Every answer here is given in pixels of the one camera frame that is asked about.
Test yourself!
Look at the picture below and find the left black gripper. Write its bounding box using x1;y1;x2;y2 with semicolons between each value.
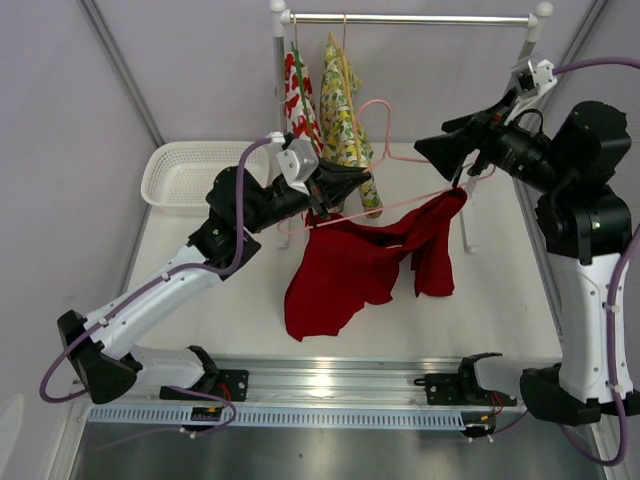
242;154;370;235

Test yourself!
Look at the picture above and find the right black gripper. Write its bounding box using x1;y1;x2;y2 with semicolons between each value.
415;87;574;195

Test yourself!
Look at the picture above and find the pink wire hanger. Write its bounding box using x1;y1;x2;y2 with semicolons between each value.
276;99;497;236

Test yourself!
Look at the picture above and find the red skirt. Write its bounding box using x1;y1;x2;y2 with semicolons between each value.
284;188;467;341

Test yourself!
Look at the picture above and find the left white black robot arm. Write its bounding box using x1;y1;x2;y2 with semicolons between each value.
57;160;371;405

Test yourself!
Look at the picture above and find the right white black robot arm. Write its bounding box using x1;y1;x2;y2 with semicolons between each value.
414;93;639;426

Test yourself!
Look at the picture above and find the yellow wooden hanger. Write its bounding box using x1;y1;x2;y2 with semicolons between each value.
327;12;374;166

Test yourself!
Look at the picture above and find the green hanger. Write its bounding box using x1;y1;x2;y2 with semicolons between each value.
292;11;318;153

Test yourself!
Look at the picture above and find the lemon print garment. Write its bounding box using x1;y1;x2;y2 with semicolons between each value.
319;42;385;220

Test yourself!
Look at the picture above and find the red flower print garment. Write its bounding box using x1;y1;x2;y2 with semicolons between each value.
284;49;324;156

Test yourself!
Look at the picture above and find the white plastic basket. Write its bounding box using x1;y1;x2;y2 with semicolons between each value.
140;141;250;217

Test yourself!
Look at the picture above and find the white metal clothes rack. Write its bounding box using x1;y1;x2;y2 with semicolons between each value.
269;1;557;254

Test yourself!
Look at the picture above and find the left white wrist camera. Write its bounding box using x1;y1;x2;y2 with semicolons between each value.
266;132;319;196

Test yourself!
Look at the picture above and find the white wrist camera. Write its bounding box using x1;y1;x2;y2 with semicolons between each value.
266;132;319;196
505;55;557;125

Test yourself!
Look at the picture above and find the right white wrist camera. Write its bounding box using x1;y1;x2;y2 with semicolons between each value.
505;55;557;125

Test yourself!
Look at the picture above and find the aluminium rail base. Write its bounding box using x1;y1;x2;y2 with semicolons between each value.
67;354;561;411

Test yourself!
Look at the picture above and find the white slotted cable duct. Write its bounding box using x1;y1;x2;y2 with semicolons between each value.
87;407;474;431

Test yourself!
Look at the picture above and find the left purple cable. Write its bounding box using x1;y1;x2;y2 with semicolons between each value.
38;138;274;404

